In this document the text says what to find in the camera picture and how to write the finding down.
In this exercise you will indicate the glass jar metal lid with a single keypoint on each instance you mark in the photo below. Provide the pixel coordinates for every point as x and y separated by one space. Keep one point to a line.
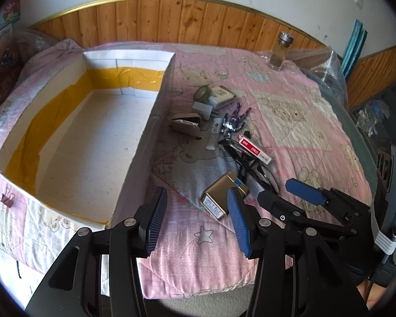
279 56

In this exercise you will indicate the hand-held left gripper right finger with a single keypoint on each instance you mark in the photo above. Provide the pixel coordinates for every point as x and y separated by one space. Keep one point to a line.
239 224

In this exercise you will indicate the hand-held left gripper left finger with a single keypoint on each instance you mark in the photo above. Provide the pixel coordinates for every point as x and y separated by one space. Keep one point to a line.
155 219

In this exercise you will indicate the black frame glasses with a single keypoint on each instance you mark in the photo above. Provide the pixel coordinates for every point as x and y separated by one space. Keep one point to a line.
263 180

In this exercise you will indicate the crumpled bubble wrap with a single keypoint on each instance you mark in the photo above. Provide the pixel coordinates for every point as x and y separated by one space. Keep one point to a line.
36 39

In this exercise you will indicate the purple action figure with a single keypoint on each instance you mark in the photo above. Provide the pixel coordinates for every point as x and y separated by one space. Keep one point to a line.
232 122

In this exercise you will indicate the dark red robot toy box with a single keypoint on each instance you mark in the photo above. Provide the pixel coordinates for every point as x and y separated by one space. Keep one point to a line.
1 59

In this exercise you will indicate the beige key case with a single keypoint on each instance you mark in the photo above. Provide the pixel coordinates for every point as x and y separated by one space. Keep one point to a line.
184 126

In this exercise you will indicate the green tape roll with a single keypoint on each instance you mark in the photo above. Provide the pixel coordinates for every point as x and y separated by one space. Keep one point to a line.
203 93

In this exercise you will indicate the gold tin box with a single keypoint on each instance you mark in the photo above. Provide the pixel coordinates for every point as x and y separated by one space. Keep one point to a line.
217 191

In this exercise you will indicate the white wall outlet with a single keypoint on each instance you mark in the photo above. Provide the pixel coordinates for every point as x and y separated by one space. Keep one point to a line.
359 1

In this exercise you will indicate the clear plastic bag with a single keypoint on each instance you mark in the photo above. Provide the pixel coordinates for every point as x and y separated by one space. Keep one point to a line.
330 69

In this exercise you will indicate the pink binder clip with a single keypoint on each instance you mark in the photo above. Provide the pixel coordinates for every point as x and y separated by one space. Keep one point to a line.
8 198

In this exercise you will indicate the small white tube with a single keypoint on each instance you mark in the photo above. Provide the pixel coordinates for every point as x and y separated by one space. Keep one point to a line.
212 137

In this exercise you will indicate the pink printed blanket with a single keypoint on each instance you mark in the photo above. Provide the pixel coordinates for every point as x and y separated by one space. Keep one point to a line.
316 138

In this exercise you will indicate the wooden wall panelling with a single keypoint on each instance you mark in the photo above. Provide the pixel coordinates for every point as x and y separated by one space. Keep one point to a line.
184 19

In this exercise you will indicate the small white box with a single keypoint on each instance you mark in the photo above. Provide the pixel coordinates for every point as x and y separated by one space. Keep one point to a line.
221 95

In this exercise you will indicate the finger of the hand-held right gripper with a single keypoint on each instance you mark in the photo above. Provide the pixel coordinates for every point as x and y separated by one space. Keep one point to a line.
277 208
303 190

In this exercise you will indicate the teal frames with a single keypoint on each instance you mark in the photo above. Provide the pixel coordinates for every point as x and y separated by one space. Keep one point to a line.
353 46

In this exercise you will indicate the white charger plug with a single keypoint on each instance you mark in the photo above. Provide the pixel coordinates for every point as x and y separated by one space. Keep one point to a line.
201 109

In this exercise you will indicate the white cardboard box yellow tape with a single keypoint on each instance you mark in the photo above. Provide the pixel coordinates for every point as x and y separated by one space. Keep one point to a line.
85 132

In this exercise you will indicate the person's right forearm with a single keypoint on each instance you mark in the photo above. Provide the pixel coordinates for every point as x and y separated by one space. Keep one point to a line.
364 295

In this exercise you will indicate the red staple box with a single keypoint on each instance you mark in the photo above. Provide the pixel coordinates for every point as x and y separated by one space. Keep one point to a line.
254 150

